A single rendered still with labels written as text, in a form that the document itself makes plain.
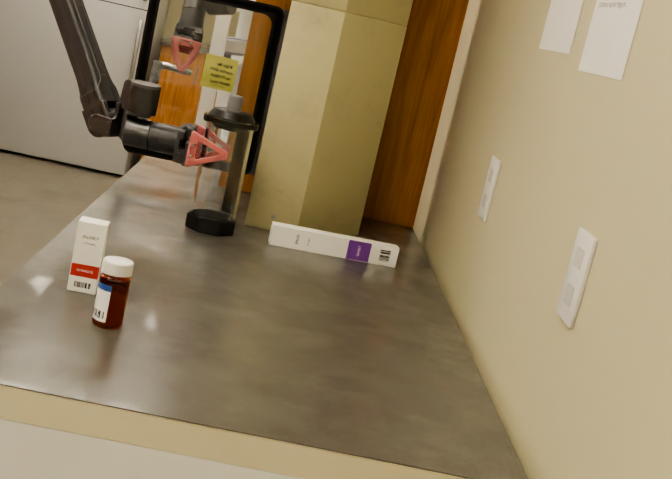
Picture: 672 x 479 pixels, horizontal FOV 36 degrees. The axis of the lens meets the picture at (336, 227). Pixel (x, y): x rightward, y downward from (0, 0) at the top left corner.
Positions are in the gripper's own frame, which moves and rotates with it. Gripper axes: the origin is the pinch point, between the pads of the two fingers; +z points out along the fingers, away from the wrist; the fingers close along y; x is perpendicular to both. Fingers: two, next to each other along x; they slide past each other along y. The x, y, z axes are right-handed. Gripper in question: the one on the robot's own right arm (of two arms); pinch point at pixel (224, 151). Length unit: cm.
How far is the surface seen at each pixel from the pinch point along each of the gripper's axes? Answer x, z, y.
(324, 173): 1.9, 20.6, 13.7
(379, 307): 16.0, 32.7, -30.8
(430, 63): -25, 41, 47
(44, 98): 64, -151, 499
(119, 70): 35, -105, 499
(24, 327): 16, -16, -75
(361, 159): -1.7, 28.1, 21.2
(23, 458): 25, -10, -93
